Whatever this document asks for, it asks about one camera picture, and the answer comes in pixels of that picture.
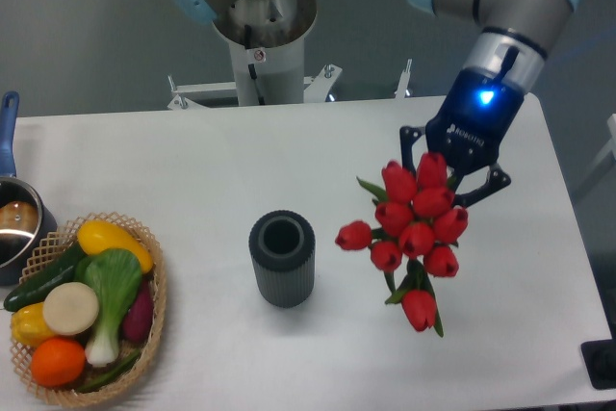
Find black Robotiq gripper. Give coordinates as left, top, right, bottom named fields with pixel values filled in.
left=399, top=69, right=524, bottom=208

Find red tulip bouquet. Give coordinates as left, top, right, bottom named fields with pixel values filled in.
left=335, top=152, right=468, bottom=337

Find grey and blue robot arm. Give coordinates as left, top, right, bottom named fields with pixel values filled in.
left=172, top=0, right=579, bottom=207

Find dark grey ribbed vase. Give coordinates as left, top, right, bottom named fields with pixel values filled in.
left=248, top=210, right=316, bottom=308

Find white furniture piece at right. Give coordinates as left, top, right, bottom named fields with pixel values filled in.
left=572, top=114, right=615, bottom=201

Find black device at table edge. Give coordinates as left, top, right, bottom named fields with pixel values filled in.
left=580, top=339, right=615, bottom=390

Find purple sweet potato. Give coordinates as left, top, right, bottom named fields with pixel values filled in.
left=121, top=281, right=154, bottom=344

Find green bok choy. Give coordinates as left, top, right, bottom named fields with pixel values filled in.
left=75, top=248, right=142, bottom=368

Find yellow squash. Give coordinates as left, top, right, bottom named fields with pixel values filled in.
left=77, top=219, right=154, bottom=274

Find woven wicker basket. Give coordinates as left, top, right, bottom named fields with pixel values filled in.
left=11, top=213, right=167, bottom=408

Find green chili pepper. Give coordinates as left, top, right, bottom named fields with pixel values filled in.
left=75, top=350, right=141, bottom=394

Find beige round disc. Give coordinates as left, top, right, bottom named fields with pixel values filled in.
left=42, top=282, right=99, bottom=336

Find dark green cucumber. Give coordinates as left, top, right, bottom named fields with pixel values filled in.
left=4, top=243, right=86, bottom=312

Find orange fruit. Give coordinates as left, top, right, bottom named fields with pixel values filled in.
left=30, top=337, right=86, bottom=388

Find yellow bell pepper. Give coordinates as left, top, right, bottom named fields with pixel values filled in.
left=11, top=302, right=58, bottom=347

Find white metal base frame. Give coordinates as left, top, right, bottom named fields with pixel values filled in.
left=167, top=59, right=413, bottom=111

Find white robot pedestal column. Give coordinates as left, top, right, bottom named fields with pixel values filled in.
left=214, top=0, right=317, bottom=106

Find blue handled saucepan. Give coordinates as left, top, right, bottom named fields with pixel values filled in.
left=1, top=90, right=57, bottom=287

